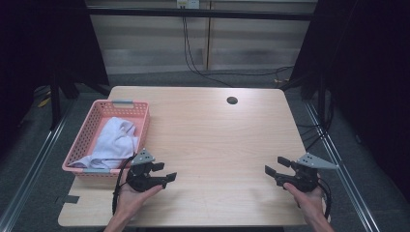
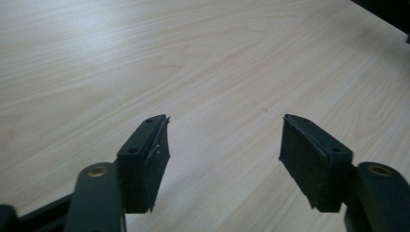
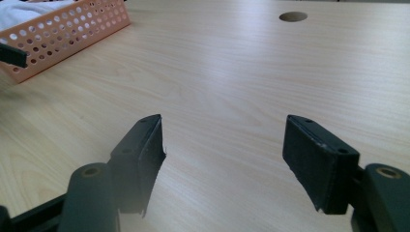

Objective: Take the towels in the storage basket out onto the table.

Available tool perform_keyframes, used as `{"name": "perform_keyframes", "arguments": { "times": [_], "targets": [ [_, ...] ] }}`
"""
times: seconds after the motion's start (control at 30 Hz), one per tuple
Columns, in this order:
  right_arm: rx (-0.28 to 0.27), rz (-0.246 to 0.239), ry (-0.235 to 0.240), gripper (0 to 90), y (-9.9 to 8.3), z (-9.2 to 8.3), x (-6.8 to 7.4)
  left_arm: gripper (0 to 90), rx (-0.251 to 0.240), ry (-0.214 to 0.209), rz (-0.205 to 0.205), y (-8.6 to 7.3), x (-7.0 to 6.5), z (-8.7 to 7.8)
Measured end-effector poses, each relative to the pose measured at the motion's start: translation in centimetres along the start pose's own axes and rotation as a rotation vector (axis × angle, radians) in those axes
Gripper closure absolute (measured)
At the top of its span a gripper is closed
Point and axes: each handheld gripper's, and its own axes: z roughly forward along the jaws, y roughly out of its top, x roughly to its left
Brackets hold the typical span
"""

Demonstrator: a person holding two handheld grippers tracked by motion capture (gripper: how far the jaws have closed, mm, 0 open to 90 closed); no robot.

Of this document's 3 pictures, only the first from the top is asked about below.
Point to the black tape piece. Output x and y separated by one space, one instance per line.
71 199

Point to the dark round table grommet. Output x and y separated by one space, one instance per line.
232 100

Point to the black horizontal bar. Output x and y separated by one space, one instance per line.
199 14

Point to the metal floor rail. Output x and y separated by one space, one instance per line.
35 164
341 177

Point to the white printed towel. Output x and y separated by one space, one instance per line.
112 143

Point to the dark curtain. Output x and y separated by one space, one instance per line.
370 80
38 42

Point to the small yellow floor object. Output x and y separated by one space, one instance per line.
44 102

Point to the white wall socket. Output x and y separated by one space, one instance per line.
188 3

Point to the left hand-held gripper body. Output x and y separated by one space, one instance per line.
139 180

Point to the black metal stand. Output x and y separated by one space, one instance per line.
55 103

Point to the pink perforated plastic basket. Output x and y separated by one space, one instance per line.
106 109

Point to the person's left hand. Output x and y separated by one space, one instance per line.
129 201

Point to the person's right hand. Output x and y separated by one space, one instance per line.
309 201

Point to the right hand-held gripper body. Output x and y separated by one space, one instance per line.
304 179

